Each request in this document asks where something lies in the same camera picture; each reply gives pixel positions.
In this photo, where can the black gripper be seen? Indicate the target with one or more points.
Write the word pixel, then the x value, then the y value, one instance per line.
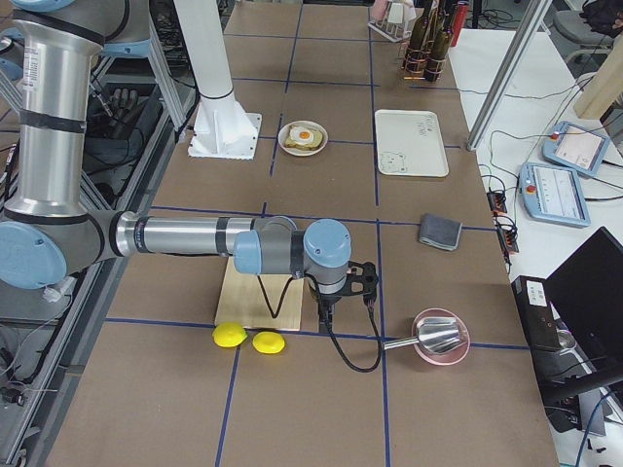
pixel 327 299

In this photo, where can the cream bear tray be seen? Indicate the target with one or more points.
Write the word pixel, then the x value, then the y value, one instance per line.
pixel 409 143

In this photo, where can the yellow lemon half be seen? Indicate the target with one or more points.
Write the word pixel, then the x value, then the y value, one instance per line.
pixel 269 342

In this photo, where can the wooden cutting board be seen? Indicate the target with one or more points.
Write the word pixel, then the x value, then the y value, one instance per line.
pixel 242 301

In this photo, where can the yellow lemon whole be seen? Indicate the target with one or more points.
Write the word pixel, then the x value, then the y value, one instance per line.
pixel 229 335

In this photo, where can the metal scoop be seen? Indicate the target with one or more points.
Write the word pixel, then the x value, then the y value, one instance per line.
pixel 433 335

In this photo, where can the grey folded cloth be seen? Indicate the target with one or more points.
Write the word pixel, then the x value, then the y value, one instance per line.
pixel 440 232

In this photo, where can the pink bowl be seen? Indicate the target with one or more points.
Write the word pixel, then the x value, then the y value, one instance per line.
pixel 452 357

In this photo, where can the bottom bread slice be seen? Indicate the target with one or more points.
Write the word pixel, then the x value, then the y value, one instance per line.
pixel 318 138

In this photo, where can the fried egg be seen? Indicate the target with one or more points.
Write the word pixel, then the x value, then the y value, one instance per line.
pixel 301 135

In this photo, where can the white round plate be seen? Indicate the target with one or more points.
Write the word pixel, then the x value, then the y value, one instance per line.
pixel 301 153

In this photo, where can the black computer box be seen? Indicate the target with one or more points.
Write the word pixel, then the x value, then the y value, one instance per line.
pixel 535 313

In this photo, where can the near teach pendant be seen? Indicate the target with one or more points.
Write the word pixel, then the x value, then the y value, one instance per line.
pixel 553 194

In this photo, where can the teach pendant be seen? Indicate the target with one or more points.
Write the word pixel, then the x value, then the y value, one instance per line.
pixel 553 194
pixel 576 147

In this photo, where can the black laptop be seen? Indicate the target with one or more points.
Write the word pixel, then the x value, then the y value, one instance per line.
pixel 586 291

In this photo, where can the dark wine bottle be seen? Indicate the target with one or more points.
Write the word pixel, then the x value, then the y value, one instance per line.
pixel 417 40
pixel 441 44

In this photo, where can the far teach pendant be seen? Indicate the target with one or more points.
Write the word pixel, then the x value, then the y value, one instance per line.
pixel 576 147

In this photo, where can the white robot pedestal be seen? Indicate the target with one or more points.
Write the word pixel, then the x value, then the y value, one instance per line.
pixel 222 129

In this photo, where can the copper wire bottle rack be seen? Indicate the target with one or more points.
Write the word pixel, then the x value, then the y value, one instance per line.
pixel 422 65

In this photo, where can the white wire cup rack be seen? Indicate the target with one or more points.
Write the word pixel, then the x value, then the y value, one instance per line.
pixel 393 19

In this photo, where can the aluminium frame post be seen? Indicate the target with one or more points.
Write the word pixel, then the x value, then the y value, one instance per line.
pixel 519 45

